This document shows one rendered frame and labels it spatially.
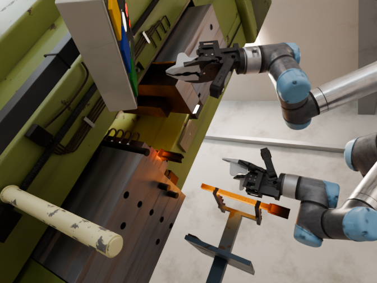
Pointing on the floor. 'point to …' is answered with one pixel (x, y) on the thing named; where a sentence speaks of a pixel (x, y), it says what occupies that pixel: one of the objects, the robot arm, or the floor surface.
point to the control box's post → (35, 90)
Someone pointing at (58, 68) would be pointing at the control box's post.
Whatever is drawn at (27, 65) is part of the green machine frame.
